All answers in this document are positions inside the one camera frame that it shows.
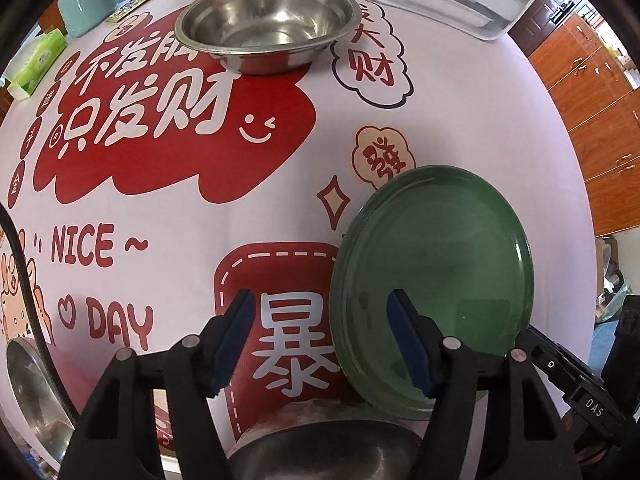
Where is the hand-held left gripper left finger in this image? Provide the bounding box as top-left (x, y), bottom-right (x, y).
top-left (69, 287), bottom-right (257, 480)

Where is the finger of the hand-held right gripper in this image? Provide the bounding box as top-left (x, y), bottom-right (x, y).
top-left (521, 325), bottom-right (607, 402)

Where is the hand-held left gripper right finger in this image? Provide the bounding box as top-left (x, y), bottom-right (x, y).
top-left (385, 287), bottom-right (592, 480)

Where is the green plate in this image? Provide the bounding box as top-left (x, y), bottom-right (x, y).
top-left (328, 163), bottom-right (535, 421)

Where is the steel bowl pink exterior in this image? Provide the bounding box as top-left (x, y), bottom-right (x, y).
top-left (226, 399), bottom-right (427, 480)
top-left (4, 336), bottom-right (77, 464)

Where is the wide steel bowl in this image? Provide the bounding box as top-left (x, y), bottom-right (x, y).
top-left (173, 0), bottom-right (362, 77)

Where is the printed pink tablecloth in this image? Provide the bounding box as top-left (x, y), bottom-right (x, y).
top-left (0, 0), bottom-right (602, 480)

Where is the wooden wardrobe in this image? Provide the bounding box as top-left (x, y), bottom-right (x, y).
top-left (509, 0), bottom-right (640, 237)

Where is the green tissue pack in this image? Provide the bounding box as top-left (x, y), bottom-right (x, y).
top-left (10, 28), bottom-right (68, 99)

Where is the patterned coaster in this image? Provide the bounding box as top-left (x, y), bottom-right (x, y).
top-left (106, 0), bottom-right (169, 23)

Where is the green canister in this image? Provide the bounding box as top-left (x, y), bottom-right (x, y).
top-left (56, 0), bottom-right (119, 38)

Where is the black cable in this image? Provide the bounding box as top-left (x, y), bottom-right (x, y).
top-left (0, 204), bottom-right (77, 422)

